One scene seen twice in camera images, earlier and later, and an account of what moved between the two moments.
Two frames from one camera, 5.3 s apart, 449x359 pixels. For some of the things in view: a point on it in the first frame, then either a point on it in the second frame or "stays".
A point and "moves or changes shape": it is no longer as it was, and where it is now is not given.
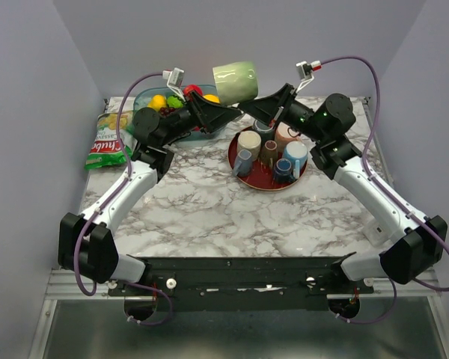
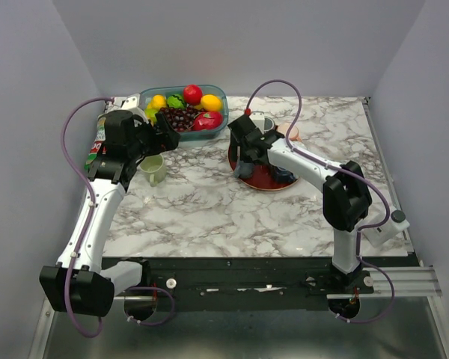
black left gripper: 211,115 -> 167,140
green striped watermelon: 175,102 stays
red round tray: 261,177 stays
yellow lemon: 212,98 stays
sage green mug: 236,82 moves or changes shape
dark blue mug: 283,171 stays
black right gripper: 267,110 -> 233,151
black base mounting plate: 243,283 stays
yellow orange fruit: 157,102 stays
